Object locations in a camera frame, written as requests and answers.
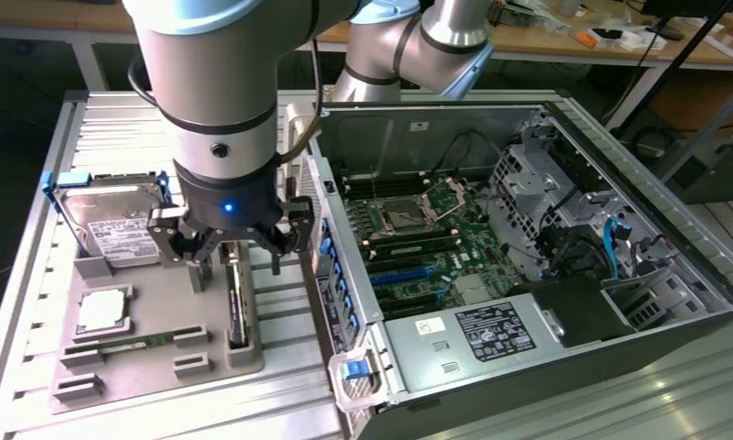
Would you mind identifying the silver chipset heatsink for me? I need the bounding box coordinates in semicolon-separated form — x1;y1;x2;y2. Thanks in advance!
454;276;495;304

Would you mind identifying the metal socket cover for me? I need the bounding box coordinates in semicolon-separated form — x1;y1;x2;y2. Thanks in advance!
418;176;470;220

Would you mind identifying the black plastic shroud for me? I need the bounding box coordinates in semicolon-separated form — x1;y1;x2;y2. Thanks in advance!
504;277;640;349

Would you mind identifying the blue data wire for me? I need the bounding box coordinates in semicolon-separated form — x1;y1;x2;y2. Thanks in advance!
602;217;635;281

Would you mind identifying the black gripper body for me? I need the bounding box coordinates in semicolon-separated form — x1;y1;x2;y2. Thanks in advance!
175;155;287;240

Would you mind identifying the blue expansion slot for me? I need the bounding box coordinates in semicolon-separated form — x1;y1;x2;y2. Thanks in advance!
370;268;434;285

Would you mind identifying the white and black desk device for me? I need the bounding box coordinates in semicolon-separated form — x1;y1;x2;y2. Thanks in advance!
590;27;668;51

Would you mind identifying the black monitor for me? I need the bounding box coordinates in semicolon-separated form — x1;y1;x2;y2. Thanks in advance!
638;0;733;19

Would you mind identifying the green loose RAM stick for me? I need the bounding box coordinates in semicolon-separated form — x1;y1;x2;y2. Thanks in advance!
95;334;183;354

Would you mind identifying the dark grey floor box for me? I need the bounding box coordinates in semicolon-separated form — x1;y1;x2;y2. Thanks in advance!
671;137;733;205

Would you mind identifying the grey plastic parts rack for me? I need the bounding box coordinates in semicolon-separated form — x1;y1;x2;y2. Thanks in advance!
46;203;268;416

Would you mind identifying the Nvidia graphics card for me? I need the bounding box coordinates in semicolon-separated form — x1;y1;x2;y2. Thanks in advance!
218;240;252;354

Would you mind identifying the black installed RAM stick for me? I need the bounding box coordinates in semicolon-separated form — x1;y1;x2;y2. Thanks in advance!
366;233;463;260

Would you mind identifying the wooden desk white frame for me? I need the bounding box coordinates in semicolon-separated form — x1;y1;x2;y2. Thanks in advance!
0;0;351;92
488;0;733;132

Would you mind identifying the green motherboard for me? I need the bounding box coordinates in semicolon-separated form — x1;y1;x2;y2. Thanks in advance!
340;173;546;322

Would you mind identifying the grey power supply unit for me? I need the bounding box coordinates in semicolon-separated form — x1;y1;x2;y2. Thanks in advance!
383;292;568;396

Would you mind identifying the hard disk with blue carrier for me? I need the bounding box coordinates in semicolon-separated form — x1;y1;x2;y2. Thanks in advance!
40;169;188;270

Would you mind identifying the silver CPU chip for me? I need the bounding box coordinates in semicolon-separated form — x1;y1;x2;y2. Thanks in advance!
76;291;130;334

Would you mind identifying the black tripod pole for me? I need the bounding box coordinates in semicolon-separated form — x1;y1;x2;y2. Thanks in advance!
602;0;733;129

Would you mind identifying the grey metal disk bay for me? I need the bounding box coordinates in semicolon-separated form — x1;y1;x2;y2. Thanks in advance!
487;114;598;239

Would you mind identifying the CPU socket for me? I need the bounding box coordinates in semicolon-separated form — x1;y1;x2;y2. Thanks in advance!
378;196;434;235

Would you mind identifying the open black PC case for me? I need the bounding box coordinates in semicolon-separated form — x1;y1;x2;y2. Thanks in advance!
284;89;733;440

